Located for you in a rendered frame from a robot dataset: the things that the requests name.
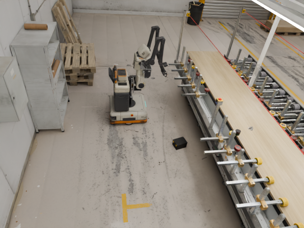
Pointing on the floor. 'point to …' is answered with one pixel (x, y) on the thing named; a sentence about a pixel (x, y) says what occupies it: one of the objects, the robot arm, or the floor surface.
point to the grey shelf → (42, 74)
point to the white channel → (273, 33)
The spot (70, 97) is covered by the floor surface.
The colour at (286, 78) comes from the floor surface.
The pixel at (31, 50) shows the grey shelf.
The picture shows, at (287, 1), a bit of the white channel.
